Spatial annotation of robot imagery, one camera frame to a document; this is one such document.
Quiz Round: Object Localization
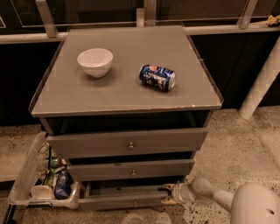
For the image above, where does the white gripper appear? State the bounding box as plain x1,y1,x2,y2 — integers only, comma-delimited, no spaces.
161,183,195,205

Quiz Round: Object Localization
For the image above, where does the grey bottom drawer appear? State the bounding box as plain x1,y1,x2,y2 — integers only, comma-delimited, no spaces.
79,179,168,210

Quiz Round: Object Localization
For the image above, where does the grey drawer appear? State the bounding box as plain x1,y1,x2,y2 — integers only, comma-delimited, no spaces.
79,179,168,210
67,159,194,181
47,128,207,159

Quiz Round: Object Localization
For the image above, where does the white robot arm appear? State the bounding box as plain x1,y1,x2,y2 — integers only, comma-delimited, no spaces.
160,178,280,224

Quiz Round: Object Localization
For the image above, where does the grey middle drawer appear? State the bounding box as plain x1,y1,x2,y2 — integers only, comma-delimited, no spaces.
67,159,194,181

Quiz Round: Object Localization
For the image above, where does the grey top drawer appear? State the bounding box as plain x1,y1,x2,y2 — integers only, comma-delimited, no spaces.
47,128,207,159

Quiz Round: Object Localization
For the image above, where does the grey drawer cabinet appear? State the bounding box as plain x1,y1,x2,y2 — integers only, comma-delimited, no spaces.
28,24,224,191

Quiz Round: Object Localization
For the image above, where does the blue snack bag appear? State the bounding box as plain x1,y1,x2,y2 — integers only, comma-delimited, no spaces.
54,168,72,200

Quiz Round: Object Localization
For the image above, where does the blue soda can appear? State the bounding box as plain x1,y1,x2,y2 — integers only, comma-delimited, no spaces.
139,65,176,92

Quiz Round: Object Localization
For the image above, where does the green snack bag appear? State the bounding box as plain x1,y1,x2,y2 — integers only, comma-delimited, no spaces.
36,142,60,187

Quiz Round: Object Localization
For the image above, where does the white cup in bin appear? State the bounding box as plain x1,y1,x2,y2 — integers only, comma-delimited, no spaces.
31,185,55,200

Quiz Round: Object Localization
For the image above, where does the clear plastic bin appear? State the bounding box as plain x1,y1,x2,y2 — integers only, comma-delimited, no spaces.
8,132,80,209

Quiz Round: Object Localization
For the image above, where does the white ceramic bowl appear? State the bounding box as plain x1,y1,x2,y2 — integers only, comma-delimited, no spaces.
77,48,113,78

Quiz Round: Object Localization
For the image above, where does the white diagonal pipe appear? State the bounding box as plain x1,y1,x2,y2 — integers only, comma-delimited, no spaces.
239,37,280,120

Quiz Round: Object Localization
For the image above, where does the metal railing frame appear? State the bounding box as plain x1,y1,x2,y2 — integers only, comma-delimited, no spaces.
0,0,280,45

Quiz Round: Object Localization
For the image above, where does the yellow object on rail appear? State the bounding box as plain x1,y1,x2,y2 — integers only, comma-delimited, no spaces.
253,15,280,27

